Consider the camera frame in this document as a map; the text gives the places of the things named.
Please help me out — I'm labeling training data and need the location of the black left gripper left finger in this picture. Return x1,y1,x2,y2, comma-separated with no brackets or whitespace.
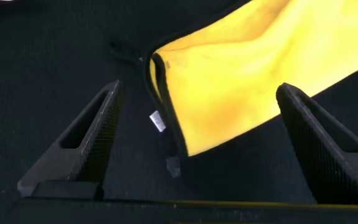
17,80,126,200

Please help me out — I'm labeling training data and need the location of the yellow towel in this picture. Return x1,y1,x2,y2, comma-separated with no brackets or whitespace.
149,0,358,157

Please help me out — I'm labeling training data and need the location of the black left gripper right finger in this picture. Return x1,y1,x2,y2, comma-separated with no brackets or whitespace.
275,82,358,206

